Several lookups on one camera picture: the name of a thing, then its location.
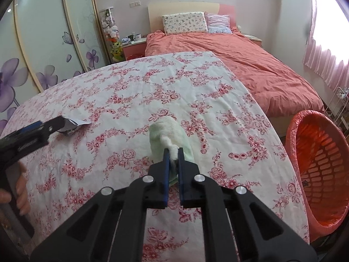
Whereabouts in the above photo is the pink bedside nightstand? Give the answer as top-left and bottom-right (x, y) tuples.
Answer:
(122, 37), (147, 60)

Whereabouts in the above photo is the light green cloth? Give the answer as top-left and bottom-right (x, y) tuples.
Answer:
(149, 116), (195, 186)

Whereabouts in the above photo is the plush toy stack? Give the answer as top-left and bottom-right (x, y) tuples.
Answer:
(99, 7), (125, 63)

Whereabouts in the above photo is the pink window curtain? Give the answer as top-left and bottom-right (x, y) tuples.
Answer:
(303, 0), (348, 89)

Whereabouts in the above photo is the glass sliding wardrobe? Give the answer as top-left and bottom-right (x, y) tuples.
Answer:
(1, 0), (109, 129)

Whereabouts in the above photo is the pink striped pillow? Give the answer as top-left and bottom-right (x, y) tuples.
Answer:
(205, 12), (233, 34)

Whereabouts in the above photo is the bed with coral duvet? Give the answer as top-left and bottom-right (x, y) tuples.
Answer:
(144, 27), (325, 118)

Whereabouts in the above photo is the person left hand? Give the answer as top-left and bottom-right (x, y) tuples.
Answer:
(0, 162), (30, 216)

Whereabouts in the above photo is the white wire rack shelf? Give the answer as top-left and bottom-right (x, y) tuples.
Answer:
(325, 86), (348, 135)

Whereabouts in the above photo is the white floral pillow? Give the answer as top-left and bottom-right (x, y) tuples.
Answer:
(162, 12), (208, 35)

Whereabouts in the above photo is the red plastic laundry basket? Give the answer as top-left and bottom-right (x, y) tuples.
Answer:
(285, 110), (348, 241)

